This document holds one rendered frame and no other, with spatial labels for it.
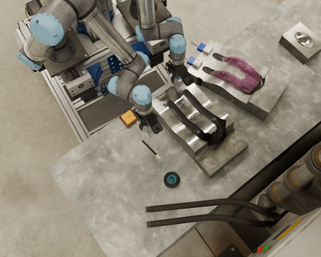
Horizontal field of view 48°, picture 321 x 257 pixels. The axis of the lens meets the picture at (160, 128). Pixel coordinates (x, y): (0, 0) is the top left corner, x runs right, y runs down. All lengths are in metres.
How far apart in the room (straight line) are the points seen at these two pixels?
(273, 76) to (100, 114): 1.28
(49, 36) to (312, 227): 1.07
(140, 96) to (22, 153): 1.66
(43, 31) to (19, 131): 1.76
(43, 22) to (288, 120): 1.34
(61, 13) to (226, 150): 1.02
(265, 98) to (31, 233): 1.83
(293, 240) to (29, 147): 2.22
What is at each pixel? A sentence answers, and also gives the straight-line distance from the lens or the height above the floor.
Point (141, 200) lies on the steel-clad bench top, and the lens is 1.84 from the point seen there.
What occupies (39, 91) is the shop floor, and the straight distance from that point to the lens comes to 3.14.
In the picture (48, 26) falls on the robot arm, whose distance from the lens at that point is 1.34.
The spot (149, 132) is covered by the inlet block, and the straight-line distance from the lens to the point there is 1.78.
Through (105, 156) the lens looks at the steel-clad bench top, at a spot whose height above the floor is 0.80.
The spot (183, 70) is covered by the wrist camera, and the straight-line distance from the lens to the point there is 1.79.
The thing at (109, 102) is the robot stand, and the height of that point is 0.21.
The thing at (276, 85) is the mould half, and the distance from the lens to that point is 2.01.
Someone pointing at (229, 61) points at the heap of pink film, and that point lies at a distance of 2.04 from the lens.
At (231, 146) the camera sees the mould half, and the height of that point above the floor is 0.86.
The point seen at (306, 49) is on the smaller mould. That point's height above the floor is 0.87.
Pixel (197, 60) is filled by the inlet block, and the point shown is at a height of 0.88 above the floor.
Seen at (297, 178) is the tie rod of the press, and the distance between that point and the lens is 1.38.
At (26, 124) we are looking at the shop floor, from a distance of 3.05.
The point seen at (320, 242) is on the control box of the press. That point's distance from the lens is 1.22.
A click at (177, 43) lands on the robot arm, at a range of 1.64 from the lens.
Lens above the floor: 2.60
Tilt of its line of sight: 68 degrees down
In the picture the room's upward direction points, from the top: 4 degrees counter-clockwise
